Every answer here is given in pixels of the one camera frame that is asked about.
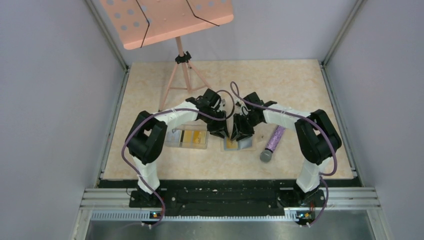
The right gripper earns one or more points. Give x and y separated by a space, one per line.
239 129

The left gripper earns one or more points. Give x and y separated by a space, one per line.
219 129

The yellow credit card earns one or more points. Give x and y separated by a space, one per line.
231 145
200 138

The clear plastic card box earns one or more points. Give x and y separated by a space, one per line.
193 128

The purple glitter microphone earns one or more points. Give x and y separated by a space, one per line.
271 146

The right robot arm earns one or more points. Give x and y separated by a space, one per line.
317 137

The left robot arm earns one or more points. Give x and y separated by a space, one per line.
147 135

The black stripe yellow card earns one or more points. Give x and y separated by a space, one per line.
187 139

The white grey credit card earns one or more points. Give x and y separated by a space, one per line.
173 138

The pink music stand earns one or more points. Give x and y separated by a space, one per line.
141 23

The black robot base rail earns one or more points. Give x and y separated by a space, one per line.
228 198

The grey slotted cable duct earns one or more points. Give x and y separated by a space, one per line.
138 215

